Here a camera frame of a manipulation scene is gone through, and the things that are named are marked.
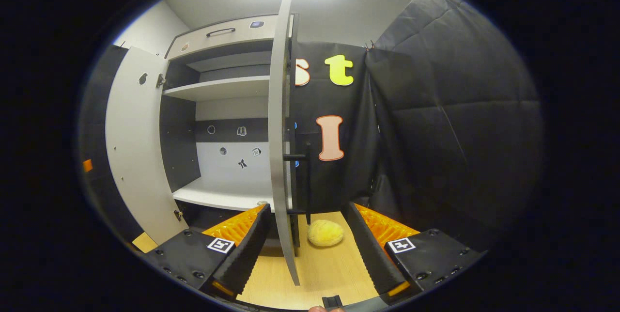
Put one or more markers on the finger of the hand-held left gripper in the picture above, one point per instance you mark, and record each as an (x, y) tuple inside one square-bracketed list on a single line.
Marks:
[(87, 165)]

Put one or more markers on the yellow plush toy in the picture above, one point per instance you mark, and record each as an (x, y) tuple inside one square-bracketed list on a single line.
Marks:
[(325, 233)]

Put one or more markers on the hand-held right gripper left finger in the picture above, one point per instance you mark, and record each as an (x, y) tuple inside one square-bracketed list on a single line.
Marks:
[(249, 249)]

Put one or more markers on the orange cloth clip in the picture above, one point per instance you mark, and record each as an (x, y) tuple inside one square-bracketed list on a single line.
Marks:
[(371, 45)]

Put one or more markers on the grey double-door shoe cabinet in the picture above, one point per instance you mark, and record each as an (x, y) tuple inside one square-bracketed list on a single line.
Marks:
[(223, 89)]

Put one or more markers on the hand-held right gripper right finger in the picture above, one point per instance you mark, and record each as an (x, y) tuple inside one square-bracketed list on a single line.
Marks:
[(365, 249)]

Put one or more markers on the black backdrop cloth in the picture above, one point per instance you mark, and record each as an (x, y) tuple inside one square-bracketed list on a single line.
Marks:
[(460, 132)]

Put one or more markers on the grey cabinet door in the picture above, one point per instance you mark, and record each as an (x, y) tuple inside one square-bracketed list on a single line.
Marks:
[(140, 157), (278, 132)]

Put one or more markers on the grey cabinet drawer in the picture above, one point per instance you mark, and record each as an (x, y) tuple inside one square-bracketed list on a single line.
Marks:
[(242, 36)]

